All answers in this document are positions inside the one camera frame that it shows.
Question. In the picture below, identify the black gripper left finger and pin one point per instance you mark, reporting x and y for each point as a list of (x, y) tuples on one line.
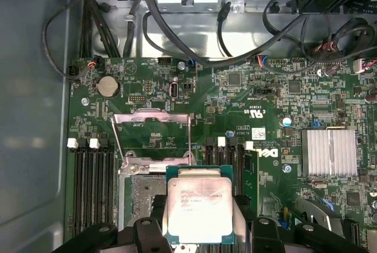
[(144, 235)]

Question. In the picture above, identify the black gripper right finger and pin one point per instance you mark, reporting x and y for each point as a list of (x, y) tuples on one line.
[(265, 235)]

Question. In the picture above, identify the silver green CPU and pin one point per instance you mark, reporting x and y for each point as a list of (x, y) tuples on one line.
[(200, 205)]

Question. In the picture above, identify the metal socket locking lever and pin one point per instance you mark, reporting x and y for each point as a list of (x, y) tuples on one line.
[(192, 147)]

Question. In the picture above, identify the metal socket cover frame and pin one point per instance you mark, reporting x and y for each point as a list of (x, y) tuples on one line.
[(165, 116)]

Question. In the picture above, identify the CPU socket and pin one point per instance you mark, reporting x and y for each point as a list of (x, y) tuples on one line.
[(144, 188)]

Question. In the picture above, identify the RAM slot with black clips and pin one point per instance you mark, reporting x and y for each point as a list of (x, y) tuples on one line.
[(233, 155), (108, 191), (210, 155), (86, 191)]

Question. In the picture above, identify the green RAM stick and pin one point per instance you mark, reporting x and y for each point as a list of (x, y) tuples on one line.
[(252, 176)]

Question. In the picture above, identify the silver finned chipset heatsink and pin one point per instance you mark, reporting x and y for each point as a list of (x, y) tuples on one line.
[(329, 152)]

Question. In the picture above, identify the green motherboard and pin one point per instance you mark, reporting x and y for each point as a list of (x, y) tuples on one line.
[(224, 135)]

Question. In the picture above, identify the internal USB port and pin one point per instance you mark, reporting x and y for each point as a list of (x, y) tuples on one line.
[(173, 90)]

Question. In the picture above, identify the silver coin battery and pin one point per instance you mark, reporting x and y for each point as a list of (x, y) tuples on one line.
[(107, 86)]

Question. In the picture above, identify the black silver PC case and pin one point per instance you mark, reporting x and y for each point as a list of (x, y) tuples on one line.
[(29, 88)]

